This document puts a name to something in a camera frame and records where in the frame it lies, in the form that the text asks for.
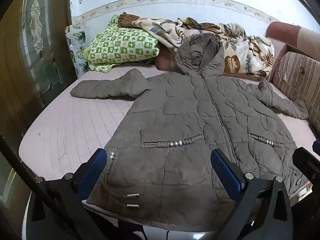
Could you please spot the striped sofa back cushion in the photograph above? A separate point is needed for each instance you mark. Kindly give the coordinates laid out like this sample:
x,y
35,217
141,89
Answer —
x,y
300,80

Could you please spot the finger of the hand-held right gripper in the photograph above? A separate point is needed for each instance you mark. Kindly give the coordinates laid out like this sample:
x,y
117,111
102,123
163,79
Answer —
x,y
316,146
308,162

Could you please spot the grey-brown quilted hooded jacket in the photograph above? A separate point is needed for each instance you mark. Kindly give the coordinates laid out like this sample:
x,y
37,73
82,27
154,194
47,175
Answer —
x,y
187,120

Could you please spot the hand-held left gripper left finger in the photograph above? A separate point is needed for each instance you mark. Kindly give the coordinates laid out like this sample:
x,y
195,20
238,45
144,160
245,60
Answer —
x,y
93,170

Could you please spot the green checkered pillow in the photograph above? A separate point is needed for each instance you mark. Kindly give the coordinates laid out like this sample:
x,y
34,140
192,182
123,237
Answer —
x,y
120,45

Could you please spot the brown pillow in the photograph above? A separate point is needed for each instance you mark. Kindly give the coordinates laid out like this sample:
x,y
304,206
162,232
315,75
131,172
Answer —
x,y
165,62

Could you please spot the wooden door with glass panel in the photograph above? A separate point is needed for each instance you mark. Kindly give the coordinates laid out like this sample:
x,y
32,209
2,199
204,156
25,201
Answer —
x,y
15,80

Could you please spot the bed with pink sheet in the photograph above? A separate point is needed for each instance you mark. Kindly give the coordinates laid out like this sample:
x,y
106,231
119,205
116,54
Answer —
x,y
62,135

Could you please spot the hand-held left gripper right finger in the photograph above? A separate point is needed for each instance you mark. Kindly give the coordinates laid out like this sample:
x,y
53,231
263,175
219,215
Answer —
x,y
225,172

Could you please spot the pink bolster cushion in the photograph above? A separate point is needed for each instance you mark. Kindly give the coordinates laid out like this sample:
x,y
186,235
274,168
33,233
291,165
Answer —
x,y
282,32

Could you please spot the leaf print blanket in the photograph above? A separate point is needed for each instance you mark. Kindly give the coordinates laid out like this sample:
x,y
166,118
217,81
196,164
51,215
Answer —
x,y
240,47

